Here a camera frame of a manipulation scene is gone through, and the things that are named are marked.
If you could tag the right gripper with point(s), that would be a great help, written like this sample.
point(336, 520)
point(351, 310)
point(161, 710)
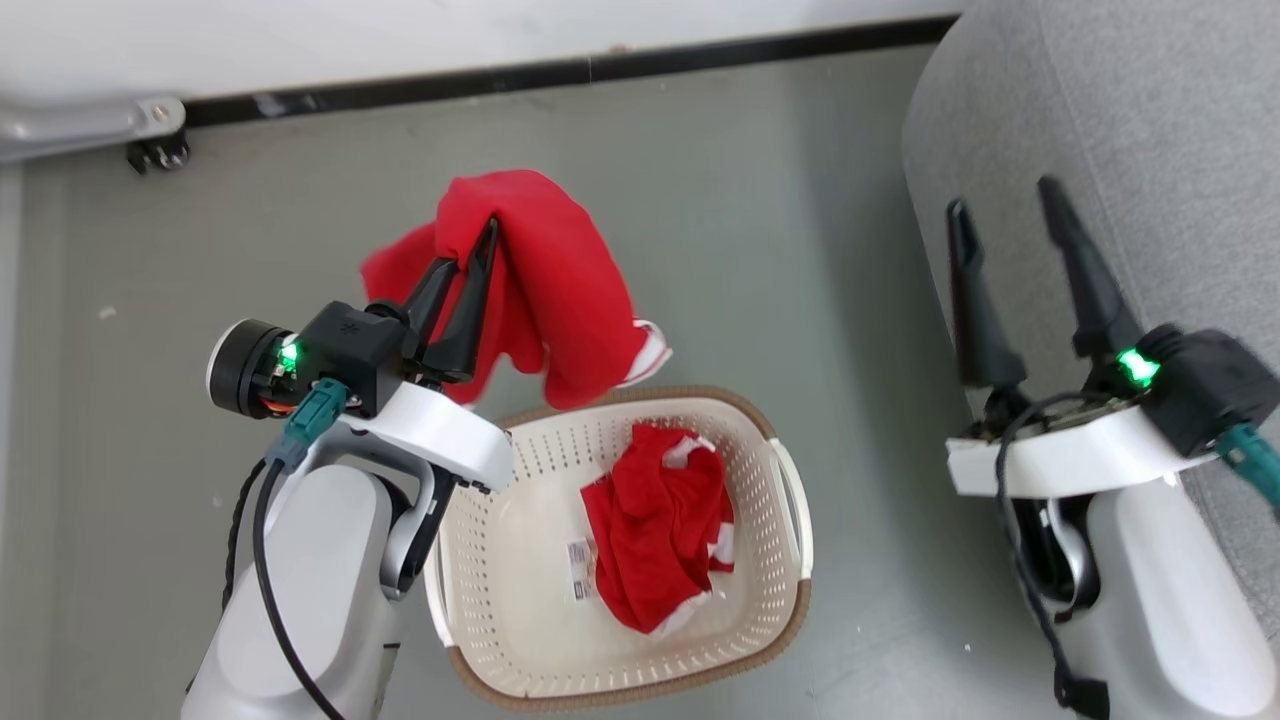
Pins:
point(1210, 390)

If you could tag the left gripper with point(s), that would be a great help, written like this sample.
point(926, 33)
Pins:
point(355, 350)

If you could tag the red garment with white cuff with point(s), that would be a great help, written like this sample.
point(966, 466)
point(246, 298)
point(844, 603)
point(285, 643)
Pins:
point(545, 270)

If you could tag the red garment with white trim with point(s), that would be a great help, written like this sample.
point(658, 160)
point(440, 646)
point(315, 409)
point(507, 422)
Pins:
point(650, 530)

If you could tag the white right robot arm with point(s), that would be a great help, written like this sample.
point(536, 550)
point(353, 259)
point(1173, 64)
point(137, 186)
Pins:
point(1180, 600)

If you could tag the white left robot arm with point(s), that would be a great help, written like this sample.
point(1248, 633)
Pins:
point(320, 600)

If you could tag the cream perforated laundry basket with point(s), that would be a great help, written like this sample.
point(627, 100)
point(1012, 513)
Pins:
point(520, 610)

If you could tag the grey fabric sofa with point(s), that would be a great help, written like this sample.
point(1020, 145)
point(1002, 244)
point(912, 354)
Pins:
point(1150, 150)

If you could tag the black baseboard strip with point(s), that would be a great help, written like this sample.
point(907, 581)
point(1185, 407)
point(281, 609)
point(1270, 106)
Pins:
point(600, 68)

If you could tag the white barcode sticker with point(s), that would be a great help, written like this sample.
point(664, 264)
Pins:
point(581, 570)

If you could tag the small black caster wheel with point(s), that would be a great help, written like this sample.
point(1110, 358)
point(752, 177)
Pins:
point(160, 153)

